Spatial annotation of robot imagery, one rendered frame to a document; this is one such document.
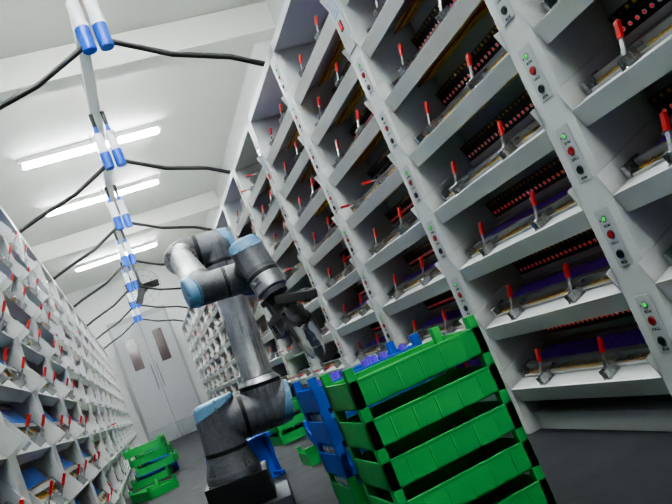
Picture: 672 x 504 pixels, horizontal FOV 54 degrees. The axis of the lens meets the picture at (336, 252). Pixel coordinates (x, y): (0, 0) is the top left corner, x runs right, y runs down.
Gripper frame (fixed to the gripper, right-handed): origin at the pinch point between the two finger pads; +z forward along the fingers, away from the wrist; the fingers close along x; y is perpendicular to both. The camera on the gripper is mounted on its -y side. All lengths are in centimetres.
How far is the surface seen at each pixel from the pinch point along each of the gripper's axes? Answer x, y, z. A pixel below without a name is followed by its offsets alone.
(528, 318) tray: -38, -32, 23
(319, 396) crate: 12.4, -4.5, 11.5
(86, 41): -36, 52, -174
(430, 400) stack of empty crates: 16.3, -34.3, 27.0
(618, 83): -9, -92, 0
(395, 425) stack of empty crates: 23.6, -29.9, 27.3
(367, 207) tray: -73, 11, -46
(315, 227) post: -129, 82, -82
